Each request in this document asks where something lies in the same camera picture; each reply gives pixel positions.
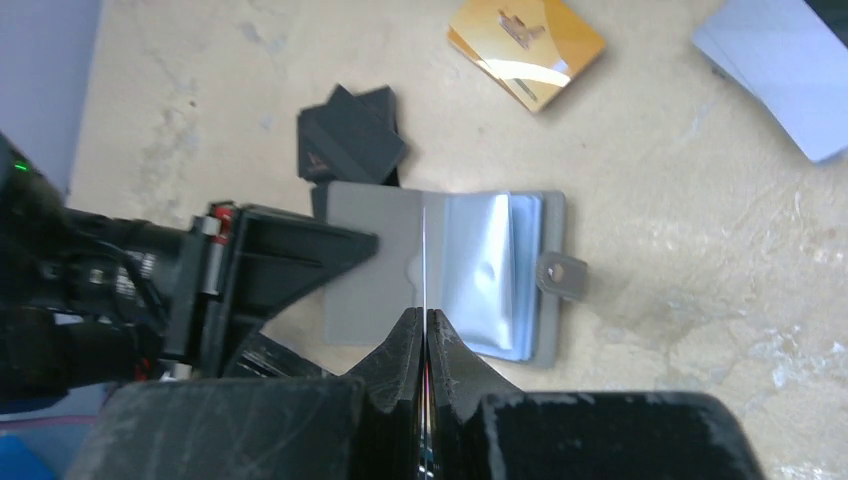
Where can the grey card holder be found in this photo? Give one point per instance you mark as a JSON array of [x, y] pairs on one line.
[[496, 267]]

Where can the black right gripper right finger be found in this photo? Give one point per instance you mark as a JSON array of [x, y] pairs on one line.
[[485, 427]]

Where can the black credit card stack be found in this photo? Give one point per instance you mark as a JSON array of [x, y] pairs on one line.
[[350, 138]]

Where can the orange credit card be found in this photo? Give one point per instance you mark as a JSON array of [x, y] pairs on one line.
[[533, 49]]

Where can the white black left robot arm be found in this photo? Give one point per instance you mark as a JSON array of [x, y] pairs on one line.
[[89, 299]]

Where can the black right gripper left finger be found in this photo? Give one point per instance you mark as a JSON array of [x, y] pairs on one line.
[[363, 424]]

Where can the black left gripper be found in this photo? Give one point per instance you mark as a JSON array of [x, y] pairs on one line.
[[215, 313]]

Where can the silver white credit card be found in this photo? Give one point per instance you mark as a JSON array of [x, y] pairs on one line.
[[792, 57]]

